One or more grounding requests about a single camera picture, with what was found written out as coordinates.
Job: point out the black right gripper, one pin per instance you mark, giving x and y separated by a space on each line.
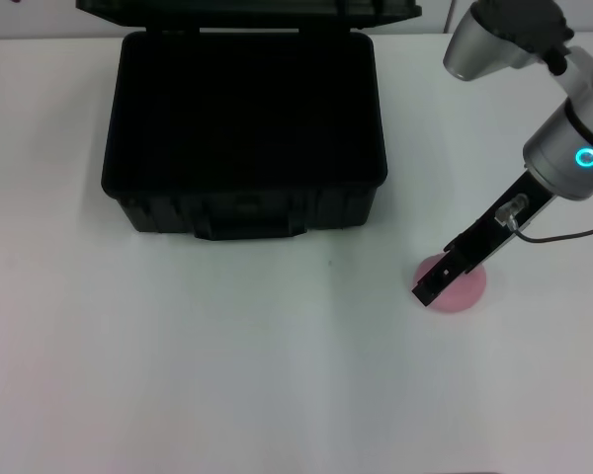
499 224

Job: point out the pink peach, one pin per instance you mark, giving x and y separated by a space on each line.
462 296

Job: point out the black plastic hard case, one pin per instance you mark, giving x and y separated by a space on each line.
247 128

